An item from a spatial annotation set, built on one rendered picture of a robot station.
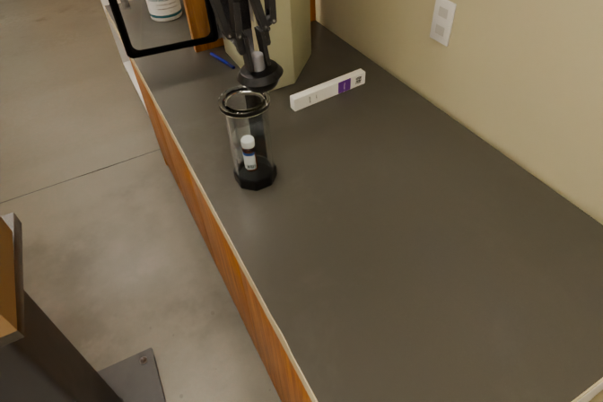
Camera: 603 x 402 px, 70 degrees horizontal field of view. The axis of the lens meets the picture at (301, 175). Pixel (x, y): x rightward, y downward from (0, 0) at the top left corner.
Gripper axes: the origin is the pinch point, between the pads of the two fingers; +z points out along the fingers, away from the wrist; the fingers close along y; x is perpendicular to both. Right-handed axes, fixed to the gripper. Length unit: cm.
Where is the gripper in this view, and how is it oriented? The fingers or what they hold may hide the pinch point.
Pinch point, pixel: (254, 49)
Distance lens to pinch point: 84.8
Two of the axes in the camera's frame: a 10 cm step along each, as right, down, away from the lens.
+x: -4.7, -5.8, 6.7
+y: 8.8, -4.1, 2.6
